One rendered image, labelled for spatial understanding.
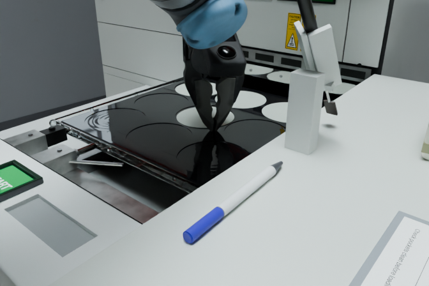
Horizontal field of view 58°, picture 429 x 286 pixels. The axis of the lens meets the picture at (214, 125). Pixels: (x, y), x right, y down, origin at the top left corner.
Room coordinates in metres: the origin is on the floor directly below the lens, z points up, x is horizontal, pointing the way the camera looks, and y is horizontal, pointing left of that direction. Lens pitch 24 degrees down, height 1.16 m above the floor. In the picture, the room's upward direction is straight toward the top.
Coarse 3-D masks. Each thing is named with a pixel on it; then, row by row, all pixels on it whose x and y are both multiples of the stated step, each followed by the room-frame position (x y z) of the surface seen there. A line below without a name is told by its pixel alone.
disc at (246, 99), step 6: (216, 96) 0.72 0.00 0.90; (240, 96) 0.72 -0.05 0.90; (246, 96) 0.72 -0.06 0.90; (252, 96) 0.72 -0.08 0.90; (258, 96) 0.72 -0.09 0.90; (240, 102) 0.69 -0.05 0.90; (246, 102) 0.69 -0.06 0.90; (252, 102) 0.69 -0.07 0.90; (258, 102) 0.69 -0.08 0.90; (264, 102) 0.69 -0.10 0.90; (240, 108) 0.66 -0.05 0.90; (246, 108) 0.66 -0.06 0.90
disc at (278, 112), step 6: (282, 102) 0.69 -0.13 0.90; (264, 108) 0.66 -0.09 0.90; (270, 108) 0.66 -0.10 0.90; (276, 108) 0.66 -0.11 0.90; (282, 108) 0.66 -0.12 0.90; (264, 114) 0.63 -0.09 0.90; (270, 114) 0.63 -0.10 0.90; (276, 114) 0.63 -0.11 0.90; (282, 114) 0.63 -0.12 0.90; (276, 120) 0.60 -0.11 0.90; (282, 120) 0.60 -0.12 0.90
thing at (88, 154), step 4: (88, 152) 0.58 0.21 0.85; (92, 152) 0.58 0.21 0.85; (96, 152) 0.58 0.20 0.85; (100, 152) 0.58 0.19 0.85; (80, 156) 0.57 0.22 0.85; (84, 156) 0.57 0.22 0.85; (88, 156) 0.57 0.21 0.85; (92, 156) 0.57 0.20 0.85; (96, 156) 0.58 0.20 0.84; (100, 156) 0.58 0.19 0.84; (104, 156) 0.59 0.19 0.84; (108, 156) 0.60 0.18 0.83; (112, 156) 0.60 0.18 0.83; (88, 160) 0.57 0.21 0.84; (92, 160) 0.57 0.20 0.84; (96, 160) 0.58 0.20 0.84; (100, 160) 0.58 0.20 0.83; (104, 160) 0.59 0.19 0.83; (108, 160) 0.59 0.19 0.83; (112, 160) 0.60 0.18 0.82; (80, 164) 0.55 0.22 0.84; (84, 164) 0.56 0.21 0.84; (88, 164) 0.56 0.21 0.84; (80, 168) 0.55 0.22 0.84; (84, 168) 0.56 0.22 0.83; (88, 168) 0.56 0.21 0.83; (92, 168) 0.57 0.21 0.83; (96, 168) 0.58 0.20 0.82; (88, 172) 0.56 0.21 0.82
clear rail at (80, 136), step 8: (56, 120) 0.60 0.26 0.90; (72, 128) 0.56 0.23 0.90; (72, 136) 0.55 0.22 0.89; (80, 136) 0.54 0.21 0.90; (88, 136) 0.53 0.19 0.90; (96, 144) 0.51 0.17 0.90; (104, 144) 0.51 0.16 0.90; (104, 152) 0.50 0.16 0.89; (112, 152) 0.49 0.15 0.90; (128, 160) 0.47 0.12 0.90; (136, 160) 0.46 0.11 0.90; (144, 160) 0.46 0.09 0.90; (144, 168) 0.45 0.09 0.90; (152, 168) 0.44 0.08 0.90; (160, 168) 0.44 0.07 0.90; (160, 176) 0.43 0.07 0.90; (168, 176) 0.42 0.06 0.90; (176, 176) 0.42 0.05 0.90; (176, 184) 0.41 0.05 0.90; (184, 184) 0.40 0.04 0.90; (192, 184) 0.40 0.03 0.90
